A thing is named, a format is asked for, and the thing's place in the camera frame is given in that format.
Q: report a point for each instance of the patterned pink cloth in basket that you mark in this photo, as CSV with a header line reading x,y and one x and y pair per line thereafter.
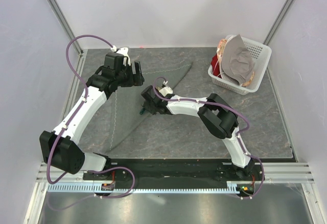
x,y
221,46

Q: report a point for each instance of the white plastic basket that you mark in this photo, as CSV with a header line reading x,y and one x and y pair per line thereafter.
x,y
261,55

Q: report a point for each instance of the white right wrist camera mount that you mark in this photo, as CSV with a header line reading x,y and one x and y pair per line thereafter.
x,y
164,89

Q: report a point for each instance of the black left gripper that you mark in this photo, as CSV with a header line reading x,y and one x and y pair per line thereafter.
x,y
136,79

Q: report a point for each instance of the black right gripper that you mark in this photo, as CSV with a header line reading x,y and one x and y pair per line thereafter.
x,y
147,106

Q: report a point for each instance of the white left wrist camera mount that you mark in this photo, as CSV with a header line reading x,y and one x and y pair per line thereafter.
x,y
123,51

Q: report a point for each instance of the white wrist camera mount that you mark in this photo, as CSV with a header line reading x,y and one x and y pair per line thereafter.
x,y
164,89
123,51

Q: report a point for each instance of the slotted cable duct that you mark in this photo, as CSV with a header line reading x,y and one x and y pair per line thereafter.
x,y
75,187

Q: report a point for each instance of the red cloth in basket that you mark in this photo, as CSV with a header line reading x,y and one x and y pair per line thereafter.
x,y
215,64

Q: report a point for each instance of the grey cloth in basket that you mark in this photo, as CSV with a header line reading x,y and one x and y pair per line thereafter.
x,y
237,62

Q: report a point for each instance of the left aluminium frame post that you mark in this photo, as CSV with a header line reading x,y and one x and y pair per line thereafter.
x,y
61,18

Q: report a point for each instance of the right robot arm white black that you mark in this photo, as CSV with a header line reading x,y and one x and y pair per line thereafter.
x,y
217,116

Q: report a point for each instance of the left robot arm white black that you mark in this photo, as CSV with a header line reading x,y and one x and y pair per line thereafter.
x,y
60,146

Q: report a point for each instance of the aluminium frame post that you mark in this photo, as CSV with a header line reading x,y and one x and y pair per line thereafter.
x,y
278,21
61,18

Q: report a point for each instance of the grey-green cloth napkin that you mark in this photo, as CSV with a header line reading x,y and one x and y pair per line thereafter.
x,y
127,102

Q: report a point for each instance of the right aluminium frame post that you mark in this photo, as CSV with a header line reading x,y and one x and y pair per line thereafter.
x,y
278,21

